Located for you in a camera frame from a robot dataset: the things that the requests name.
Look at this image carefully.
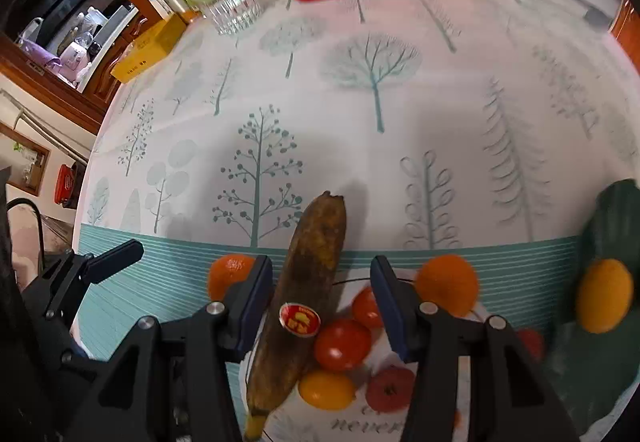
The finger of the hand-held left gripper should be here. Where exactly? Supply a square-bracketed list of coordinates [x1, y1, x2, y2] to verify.
[30, 239, 145, 323]

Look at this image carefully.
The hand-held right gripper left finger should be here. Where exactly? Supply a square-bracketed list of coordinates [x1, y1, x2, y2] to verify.
[82, 256, 274, 442]

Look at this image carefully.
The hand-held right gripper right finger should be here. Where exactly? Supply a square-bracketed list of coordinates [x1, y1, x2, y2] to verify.
[370, 256, 581, 442]

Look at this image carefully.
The medium orange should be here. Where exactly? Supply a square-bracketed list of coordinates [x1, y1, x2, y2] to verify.
[207, 254, 258, 303]

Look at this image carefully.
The brown overripe banana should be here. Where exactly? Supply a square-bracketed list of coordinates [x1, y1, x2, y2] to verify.
[243, 191, 347, 442]

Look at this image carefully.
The large orange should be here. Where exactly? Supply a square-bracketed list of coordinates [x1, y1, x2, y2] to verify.
[415, 254, 481, 317]

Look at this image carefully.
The red lychee fruit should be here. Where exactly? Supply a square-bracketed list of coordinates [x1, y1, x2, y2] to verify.
[366, 366, 417, 412]

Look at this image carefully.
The small yellow citrus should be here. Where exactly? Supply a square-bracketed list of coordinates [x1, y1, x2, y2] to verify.
[298, 368, 357, 411]

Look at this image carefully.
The white floral plate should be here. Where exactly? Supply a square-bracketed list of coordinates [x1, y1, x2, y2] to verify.
[239, 267, 546, 442]

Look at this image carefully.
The small red tomato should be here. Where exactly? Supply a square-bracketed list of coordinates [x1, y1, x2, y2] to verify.
[517, 328, 545, 362]

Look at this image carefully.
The dark green wavy plate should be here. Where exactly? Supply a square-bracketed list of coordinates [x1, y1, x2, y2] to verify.
[542, 179, 640, 428]

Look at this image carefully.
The yellow cardboard box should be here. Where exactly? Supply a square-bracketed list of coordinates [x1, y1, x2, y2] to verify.
[110, 13, 188, 84]

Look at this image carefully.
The large yellow citrus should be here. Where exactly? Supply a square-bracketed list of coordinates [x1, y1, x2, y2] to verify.
[575, 258, 635, 334]

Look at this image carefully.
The ribbed glass tumbler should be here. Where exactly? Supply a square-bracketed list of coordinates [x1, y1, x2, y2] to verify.
[200, 0, 263, 36]

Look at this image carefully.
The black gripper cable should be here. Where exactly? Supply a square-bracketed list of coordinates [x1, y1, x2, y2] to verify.
[6, 198, 47, 270]

